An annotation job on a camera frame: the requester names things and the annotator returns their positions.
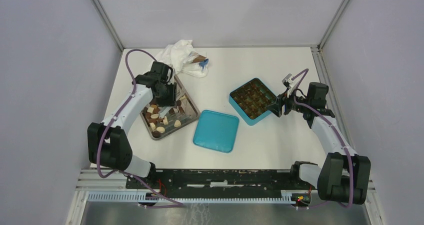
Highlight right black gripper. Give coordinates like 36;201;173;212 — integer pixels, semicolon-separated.
265;87;311;118

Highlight teal chocolate box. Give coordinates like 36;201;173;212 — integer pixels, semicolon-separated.
228;77;276;126

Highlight stainless steel tray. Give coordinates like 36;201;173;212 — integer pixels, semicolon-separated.
140;77;200;141

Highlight metal serving tongs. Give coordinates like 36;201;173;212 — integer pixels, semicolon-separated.
158;106;172;118

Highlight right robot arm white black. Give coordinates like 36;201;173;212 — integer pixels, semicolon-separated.
267;80;371;208

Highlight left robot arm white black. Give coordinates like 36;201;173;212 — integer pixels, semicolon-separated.
87;61;177;189

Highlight white crumpled cloth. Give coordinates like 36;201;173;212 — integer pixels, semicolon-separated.
155;39;209;78

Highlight brown blue wrapper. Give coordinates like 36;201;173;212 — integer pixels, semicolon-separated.
188;51;209;69

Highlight teal box lid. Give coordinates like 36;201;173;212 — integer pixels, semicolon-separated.
192;110;240;154

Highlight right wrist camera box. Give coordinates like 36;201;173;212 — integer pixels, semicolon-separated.
282;73;300;97

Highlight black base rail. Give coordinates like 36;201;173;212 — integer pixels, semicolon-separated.
125;168;316;199

